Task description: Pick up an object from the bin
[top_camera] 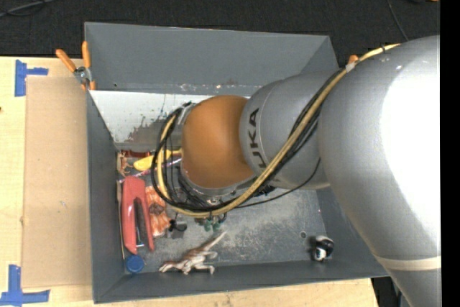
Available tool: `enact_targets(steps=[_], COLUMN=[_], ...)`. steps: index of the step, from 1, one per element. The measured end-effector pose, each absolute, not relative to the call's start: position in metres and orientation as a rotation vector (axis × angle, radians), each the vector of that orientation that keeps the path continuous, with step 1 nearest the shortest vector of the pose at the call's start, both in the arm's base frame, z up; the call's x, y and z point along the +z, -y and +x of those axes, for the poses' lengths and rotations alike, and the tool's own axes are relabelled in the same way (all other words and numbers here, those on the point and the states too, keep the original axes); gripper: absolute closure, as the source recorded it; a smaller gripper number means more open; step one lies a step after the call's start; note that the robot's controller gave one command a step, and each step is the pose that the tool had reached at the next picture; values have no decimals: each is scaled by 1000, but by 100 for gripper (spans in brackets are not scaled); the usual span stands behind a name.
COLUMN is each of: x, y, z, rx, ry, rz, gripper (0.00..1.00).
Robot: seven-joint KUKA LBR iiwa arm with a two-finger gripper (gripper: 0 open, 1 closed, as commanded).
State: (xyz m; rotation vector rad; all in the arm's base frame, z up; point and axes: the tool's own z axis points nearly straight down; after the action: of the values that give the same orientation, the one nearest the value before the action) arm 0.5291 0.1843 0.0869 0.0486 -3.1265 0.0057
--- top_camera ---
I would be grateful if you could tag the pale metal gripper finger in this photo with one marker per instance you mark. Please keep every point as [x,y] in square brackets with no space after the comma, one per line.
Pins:
[179,231]

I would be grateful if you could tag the orange and white packet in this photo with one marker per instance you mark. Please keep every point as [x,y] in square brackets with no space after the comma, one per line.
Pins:
[158,212]

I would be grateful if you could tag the brown toy dinosaur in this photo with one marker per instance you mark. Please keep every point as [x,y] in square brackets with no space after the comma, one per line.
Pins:
[192,259]

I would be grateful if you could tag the red stapler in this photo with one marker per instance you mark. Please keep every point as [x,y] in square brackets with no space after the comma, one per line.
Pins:
[130,212]

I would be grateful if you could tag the blue round cap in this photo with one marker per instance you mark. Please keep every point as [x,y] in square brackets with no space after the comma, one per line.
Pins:
[134,264]

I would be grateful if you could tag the yellow toy banana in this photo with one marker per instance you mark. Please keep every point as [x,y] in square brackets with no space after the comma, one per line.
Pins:
[145,161]

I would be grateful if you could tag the small orange toy animal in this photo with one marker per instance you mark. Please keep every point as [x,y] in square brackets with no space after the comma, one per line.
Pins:
[124,163]

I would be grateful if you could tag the black and white toy animal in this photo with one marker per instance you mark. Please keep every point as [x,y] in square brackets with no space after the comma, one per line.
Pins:
[321,248]

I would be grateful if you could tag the brown cardboard board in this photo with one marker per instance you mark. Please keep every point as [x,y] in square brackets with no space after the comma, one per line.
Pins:
[54,172]

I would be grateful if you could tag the grey metal bin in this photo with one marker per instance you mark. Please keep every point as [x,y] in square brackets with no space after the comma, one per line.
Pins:
[187,57]

